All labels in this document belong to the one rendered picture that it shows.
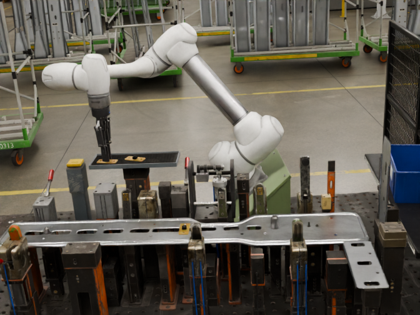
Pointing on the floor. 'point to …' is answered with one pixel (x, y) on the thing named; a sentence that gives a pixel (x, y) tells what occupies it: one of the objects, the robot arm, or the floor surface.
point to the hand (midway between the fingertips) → (105, 152)
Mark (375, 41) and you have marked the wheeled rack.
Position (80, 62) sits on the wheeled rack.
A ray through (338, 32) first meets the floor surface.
